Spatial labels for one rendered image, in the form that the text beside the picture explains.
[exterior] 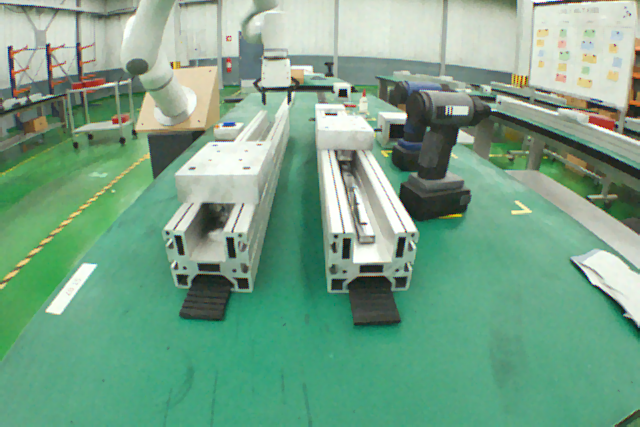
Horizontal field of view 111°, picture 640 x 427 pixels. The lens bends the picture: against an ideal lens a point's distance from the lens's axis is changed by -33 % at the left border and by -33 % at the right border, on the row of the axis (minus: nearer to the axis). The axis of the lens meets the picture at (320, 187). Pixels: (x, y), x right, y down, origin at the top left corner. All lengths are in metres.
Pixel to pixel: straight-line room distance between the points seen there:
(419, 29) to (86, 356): 12.99
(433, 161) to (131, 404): 0.54
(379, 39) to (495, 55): 5.08
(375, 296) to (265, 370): 0.15
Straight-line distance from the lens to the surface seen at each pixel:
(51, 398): 0.38
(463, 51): 13.82
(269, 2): 1.02
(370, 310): 0.37
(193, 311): 0.38
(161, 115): 1.38
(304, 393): 0.31
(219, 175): 0.41
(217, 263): 0.39
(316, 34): 12.22
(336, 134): 0.64
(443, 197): 0.58
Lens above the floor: 1.04
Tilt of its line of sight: 22 degrees down
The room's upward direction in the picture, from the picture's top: 1 degrees clockwise
